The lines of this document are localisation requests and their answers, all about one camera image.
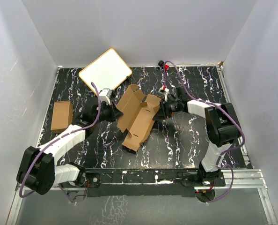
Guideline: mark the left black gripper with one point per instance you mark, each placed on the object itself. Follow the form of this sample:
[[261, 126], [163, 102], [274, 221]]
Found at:
[[115, 113]]

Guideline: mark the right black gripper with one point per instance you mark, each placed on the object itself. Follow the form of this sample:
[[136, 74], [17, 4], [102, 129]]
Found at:
[[163, 111]]

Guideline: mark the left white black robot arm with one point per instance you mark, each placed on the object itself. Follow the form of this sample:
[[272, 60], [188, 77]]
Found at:
[[39, 170]]

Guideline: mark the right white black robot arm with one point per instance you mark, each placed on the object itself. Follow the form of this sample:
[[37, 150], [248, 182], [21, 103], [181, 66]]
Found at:
[[222, 126]]

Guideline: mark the folded brown cardboard box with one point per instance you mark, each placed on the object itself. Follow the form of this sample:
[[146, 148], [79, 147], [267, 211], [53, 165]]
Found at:
[[62, 116]]

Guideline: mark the red and black knob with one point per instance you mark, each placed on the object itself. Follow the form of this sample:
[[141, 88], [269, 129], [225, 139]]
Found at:
[[163, 65]]

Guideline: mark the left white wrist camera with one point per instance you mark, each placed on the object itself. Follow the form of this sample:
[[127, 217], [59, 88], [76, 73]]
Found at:
[[105, 95]]

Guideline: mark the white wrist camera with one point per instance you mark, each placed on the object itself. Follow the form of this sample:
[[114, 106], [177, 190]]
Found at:
[[164, 91], [105, 95]]

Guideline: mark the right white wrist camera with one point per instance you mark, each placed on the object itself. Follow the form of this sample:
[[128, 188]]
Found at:
[[164, 91]]

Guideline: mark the white board with wooden frame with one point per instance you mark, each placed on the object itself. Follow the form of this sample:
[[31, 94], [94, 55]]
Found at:
[[108, 71]]

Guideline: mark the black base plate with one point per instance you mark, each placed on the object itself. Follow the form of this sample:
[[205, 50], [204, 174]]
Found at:
[[148, 182]]

